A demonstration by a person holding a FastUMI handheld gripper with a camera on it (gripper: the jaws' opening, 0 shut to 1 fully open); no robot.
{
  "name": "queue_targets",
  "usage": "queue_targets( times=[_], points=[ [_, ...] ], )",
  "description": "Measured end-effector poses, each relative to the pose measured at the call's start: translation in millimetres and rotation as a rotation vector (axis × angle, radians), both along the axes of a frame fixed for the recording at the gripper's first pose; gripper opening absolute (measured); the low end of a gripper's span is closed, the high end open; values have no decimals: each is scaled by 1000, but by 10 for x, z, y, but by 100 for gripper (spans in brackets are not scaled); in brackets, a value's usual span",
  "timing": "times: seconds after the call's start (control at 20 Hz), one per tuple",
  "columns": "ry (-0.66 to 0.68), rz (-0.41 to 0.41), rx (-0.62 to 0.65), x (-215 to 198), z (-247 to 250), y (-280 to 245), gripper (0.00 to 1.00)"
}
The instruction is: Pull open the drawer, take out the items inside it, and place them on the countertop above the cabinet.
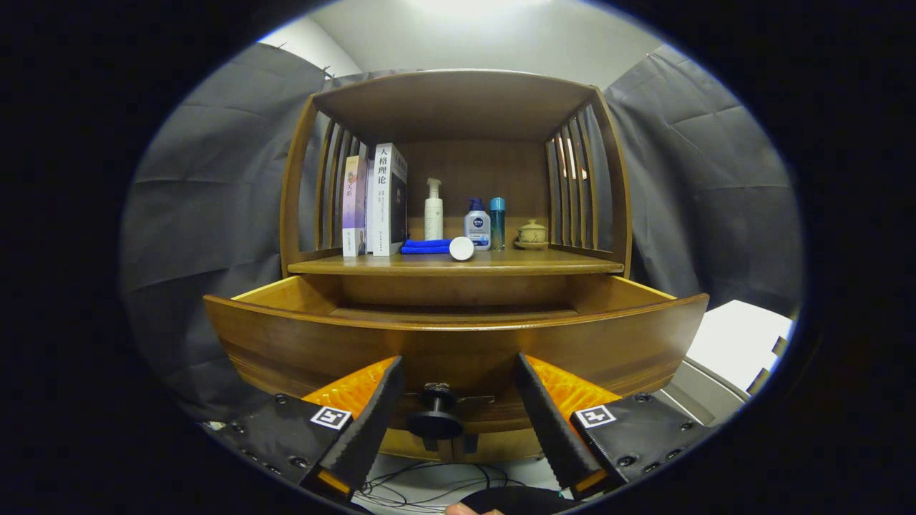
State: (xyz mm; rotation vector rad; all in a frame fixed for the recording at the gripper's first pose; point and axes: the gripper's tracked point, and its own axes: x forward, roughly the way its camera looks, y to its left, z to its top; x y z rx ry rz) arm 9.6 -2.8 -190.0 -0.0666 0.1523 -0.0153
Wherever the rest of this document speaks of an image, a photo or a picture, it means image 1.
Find grey slatted chair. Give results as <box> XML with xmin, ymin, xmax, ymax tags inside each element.
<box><xmin>655</xmin><ymin>358</ymin><xmax>752</xmax><ymax>428</ymax></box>

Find thick white book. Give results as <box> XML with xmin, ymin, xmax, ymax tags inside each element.
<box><xmin>366</xmin><ymin>142</ymin><xmax>409</xmax><ymax>257</ymax></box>

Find wooden drawer with black knob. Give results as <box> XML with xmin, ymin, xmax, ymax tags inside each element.
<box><xmin>203</xmin><ymin>274</ymin><xmax>711</xmax><ymax>462</ymax></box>

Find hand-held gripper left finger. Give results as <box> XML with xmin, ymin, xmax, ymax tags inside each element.
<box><xmin>208</xmin><ymin>355</ymin><xmax>406</xmax><ymax>505</ymax></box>

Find wooden countertop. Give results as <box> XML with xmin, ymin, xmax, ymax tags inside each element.
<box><xmin>288</xmin><ymin>247</ymin><xmax>625</xmax><ymax>277</ymax></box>

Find white pump bottle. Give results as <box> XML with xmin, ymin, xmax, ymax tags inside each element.
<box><xmin>424</xmin><ymin>178</ymin><xmax>444</xmax><ymax>241</ymax></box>

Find black floor cables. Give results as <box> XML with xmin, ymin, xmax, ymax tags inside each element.
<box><xmin>358</xmin><ymin>461</ymin><xmax>545</xmax><ymax>514</ymax></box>

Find purple book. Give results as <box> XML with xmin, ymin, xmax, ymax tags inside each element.
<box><xmin>341</xmin><ymin>155</ymin><xmax>369</xmax><ymax>258</ymax></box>

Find beige lidded teacup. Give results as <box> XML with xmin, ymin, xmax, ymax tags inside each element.
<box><xmin>514</xmin><ymin>219</ymin><xmax>550</xmax><ymax>251</ymax></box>

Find white side table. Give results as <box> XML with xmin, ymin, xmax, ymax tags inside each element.
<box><xmin>686</xmin><ymin>300</ymin><xmax>795</xmax><ymax>393</ymax></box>

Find wooden cabinet with slatted shelf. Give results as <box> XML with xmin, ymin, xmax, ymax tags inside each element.
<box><xmin>279</xmin><ymin>69</ymin><xmax>633</xmax><ymax>462</ymax></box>

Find white bottle with blue cap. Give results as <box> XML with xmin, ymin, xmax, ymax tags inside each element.
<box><xmin>464</xmin><ymin>197</ymin><xmax>492</xmax><ymax>251</ymax></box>

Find teal slim bottle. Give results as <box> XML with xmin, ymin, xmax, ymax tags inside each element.
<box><xmin>489</xmin><ymin>197</ymin><xmax>507</xmax><ymax>251</ymax></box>

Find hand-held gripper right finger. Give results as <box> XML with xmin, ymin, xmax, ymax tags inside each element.
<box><xmin>514</xmin><ymin>352</ymin><xmax>716</xmax><ymax>501</ymax></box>

